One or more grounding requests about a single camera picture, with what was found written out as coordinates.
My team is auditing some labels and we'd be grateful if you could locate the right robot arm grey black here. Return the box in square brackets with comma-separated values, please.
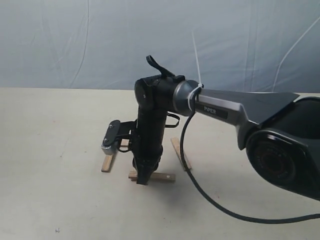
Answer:
[133, 75, 320, 200]

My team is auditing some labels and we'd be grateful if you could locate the wood block with magnets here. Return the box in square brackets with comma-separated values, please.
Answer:
[128, 170, 176, 183]
[120, 139, 129, 148]

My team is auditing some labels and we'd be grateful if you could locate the plain wood block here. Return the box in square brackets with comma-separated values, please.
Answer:
[101, 154, 116, 173]
[170, 137, 193, 172]

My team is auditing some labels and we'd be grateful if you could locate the black cable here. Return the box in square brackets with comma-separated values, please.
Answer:
[179, 109, 320, 224]

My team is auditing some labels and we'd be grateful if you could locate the white zip tie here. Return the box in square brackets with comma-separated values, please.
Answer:
[187, 32, 205, 111]

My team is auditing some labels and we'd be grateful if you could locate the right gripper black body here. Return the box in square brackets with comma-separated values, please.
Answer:
[133, 109, 166, 173]

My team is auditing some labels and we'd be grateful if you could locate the grey-blue backdrop cloth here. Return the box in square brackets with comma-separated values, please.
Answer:
[0, 0, 320, 93]

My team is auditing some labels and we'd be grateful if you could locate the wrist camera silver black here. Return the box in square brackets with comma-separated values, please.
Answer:
[101, 119, 136, 156]

